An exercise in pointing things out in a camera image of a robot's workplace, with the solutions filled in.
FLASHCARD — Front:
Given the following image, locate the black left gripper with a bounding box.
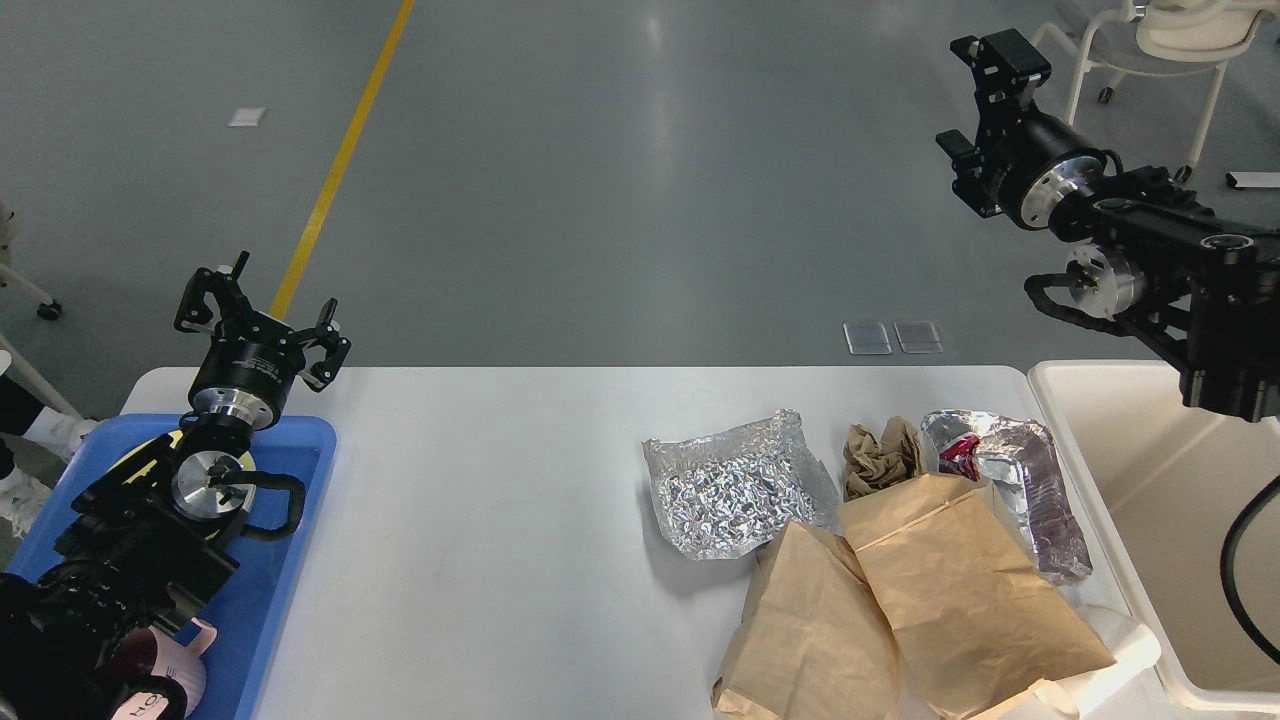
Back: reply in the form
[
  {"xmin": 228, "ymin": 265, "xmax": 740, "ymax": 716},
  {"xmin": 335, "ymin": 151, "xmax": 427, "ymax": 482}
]
[{"xmin": 173, "ymin": 251, "xmax": 351, "ymax": 430}]

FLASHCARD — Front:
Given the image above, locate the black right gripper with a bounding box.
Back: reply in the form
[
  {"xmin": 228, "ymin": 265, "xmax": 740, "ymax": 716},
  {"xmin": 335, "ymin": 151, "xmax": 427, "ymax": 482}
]
[{"xmin": 936, "ymin": 29, "xmax": 1106, "ymax": 231}]

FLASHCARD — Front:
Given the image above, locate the brown paper bag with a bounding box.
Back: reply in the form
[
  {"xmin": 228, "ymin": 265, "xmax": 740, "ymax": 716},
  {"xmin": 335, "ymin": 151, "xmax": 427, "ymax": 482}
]
[
  {"xmin": 710, "ymin": 521, "xmax": 902, "ymax": 719},
  {"xmin": 837, "ymin": 474, "xmax": 1115, "ymax": 719}
]

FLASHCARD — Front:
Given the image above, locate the yellow plastic plate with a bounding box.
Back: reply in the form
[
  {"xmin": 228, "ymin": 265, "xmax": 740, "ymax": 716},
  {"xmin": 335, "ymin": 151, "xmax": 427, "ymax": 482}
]
[{"xmin": 102, "ymin": 429, "xmax": 259, "ymax": 548}]

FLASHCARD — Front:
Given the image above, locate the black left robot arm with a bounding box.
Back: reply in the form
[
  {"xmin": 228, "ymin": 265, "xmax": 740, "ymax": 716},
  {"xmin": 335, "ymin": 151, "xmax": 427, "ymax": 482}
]
[{"xmin": 3, "ymin": 252, "xmax": 352, "ymax": 719}]

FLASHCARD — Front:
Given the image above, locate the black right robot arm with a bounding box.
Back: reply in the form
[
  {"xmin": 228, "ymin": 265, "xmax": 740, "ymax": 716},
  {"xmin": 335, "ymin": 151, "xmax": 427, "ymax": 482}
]
[{"xmin": 934, "ymin": 28, "xmax": 1277, "ymax": 423}]

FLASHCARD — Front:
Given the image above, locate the white wheeled chair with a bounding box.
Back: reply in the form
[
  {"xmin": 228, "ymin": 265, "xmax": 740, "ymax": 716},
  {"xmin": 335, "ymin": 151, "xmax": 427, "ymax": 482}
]
[{"xmin": 1030, "ymin": 1, "xmax": 1277, "ymax": 183}]

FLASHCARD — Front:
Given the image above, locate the right clear floor plate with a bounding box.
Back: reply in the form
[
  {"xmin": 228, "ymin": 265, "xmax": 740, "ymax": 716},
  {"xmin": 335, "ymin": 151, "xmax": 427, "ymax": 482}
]
[{"xmin": 893, "ymin": 320, "xmax": 945, "ymax": 354}]

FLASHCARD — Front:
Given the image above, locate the clear floor plate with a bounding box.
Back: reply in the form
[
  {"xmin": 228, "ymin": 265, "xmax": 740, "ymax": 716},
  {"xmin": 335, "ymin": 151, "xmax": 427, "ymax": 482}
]
[
  {"xmin": 844, "ymin": 322, "xmax": 893, "ymax": 356},
  {"xmin": 893, "ymin": 320, "xmax": 945, "ymax": 354}
]

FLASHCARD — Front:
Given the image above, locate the left clear floor plate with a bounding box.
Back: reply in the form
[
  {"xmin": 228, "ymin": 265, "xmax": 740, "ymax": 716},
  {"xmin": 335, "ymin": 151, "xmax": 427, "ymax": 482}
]
[{"xmin": 844, "ymin": 322, "xmax": 893, "ymax": 356}]

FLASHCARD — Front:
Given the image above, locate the person in black clothes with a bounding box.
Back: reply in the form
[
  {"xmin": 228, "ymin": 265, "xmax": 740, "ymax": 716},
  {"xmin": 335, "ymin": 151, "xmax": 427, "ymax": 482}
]
[{"xmin": 1, "ymin": 375, "xmax": 100, "ymax": 538}]

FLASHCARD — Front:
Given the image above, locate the white bar on floor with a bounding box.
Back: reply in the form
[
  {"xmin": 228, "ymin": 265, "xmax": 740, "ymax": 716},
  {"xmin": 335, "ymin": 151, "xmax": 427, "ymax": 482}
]
[{"xmin": 1224, "ymin": 170, "xmax": 1280, "ymax": 191}]

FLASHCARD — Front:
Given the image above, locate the blue plastic tray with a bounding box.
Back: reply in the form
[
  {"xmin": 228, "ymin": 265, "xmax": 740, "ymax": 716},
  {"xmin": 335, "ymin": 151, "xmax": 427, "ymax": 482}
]
[{"xmin": 3, "ymin": 413, "xmax": 337, "ymax": 719}]

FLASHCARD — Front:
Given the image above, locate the crumpled brown paper ball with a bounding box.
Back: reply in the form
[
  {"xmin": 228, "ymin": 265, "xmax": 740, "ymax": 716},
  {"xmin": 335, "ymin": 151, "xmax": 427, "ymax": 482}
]
[{"xmin": 844, "ymin": 416, "xmax": 928, "ymax": 500}]

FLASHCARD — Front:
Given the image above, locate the beige plastic bin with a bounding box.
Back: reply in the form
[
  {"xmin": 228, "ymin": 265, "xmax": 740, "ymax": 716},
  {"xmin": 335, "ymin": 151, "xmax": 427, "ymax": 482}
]
[{"xmin": 1029, "ymin": 360, "xmax": 1279, "ymax": 719}]

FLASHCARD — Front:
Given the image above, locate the crumpled aluminium foil sheet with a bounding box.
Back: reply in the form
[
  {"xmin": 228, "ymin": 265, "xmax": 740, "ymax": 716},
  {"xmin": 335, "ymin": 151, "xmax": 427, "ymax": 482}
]
[{"xmin": 643, "ymin": 409, "xmax": 844, "ymax": 560}]

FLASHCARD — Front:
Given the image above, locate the white paper cup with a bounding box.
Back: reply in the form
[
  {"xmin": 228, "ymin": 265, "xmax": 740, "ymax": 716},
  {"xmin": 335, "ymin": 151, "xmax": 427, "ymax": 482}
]
[{"xmin": 1032, "ymin": 605, "xmax": 1162, "ymax": 719}]

